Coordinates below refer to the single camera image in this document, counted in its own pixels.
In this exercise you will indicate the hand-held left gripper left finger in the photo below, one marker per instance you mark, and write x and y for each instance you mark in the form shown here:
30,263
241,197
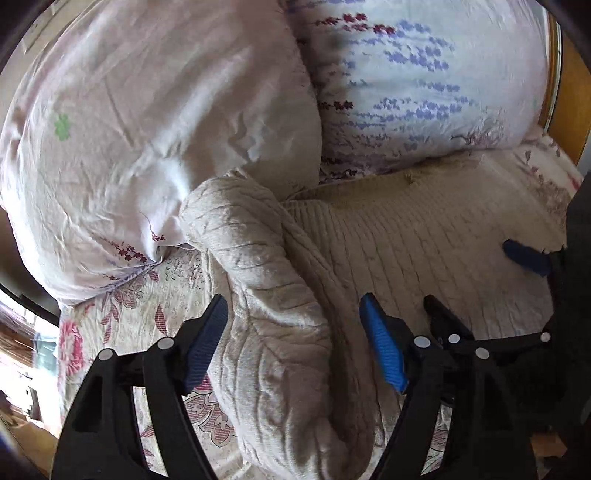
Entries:
205,341

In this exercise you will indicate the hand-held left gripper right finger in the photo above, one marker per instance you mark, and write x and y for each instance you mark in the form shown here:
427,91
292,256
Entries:
383,346

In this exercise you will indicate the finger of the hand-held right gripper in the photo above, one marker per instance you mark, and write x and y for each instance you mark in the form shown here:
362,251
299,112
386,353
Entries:
443,318
521,256

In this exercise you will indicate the floral bed sheet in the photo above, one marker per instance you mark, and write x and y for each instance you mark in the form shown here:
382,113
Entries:
138,314

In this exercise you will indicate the wooden headboard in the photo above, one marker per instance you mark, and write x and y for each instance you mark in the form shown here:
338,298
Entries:
570,92

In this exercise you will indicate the pink crinkled pillow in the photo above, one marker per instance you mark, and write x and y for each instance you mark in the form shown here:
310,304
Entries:
138,138

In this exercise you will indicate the blue lavender print pillow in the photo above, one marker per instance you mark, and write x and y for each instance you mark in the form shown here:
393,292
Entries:
415,69

